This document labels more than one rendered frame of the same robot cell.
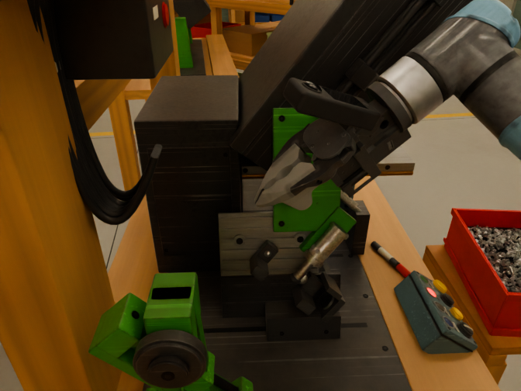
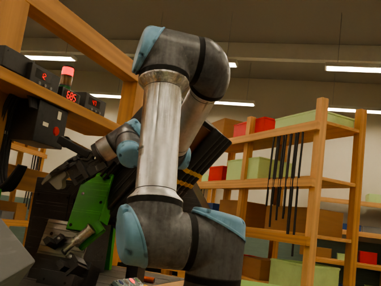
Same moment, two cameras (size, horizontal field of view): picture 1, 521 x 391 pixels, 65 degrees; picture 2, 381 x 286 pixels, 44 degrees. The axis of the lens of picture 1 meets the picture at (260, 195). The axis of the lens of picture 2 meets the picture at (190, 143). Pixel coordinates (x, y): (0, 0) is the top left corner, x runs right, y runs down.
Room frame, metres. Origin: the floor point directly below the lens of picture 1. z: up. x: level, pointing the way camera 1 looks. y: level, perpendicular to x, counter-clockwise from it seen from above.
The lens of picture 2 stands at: (-0.73, -1.02, 1.14)
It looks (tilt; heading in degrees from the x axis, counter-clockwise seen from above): 10 degrees up; 24
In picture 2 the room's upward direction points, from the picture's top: 8 degrees clockwise
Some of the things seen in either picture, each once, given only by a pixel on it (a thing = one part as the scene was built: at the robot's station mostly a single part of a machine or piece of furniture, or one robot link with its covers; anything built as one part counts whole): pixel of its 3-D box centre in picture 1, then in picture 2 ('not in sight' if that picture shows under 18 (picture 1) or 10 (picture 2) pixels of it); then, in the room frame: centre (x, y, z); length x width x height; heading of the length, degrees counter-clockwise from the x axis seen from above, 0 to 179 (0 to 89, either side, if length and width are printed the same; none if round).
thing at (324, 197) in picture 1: (304, 163); (95, 202); (0.64, -0.08, 1.17); 0.13 x 0.12 x 0.20; 3
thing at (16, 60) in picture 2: not in sight; (11, 63); (0.41, 0.19, 1.59); 0.15 x 0.07 x 0.07; 3
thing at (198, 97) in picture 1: (201, 169); (72, 226); (0.81, 0.13, 1.07); 0.30 x 0.18 x 0.34; 3
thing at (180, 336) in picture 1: (170, 363); not in sight; (0.27, 0.09, 1.12); 0.07 x 0.03 x 0.08; 93
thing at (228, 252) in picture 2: not in sight; (213, 242); (0.21, -0.68, 1.11); 0.13 x 0.12 x 0.14; 131
